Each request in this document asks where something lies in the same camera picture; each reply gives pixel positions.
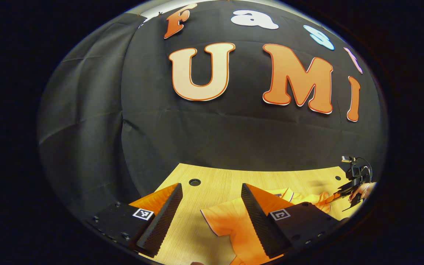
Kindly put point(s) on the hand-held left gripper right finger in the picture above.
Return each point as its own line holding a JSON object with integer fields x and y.
{"x": 259, "y": 221}

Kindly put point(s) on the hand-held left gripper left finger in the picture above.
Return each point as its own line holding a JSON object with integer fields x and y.
{"x": 160, "y": 222}

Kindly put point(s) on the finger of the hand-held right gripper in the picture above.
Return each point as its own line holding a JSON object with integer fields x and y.
{"x": 353, "y": 205}
{"x": 344, "y": 195}

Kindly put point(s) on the orange T-shirt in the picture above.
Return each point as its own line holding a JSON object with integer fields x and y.
{"x": 230, "y": 224}

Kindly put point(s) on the black backdrop cloth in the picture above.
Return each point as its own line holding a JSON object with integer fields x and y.
{"x": 215, "y": 140}

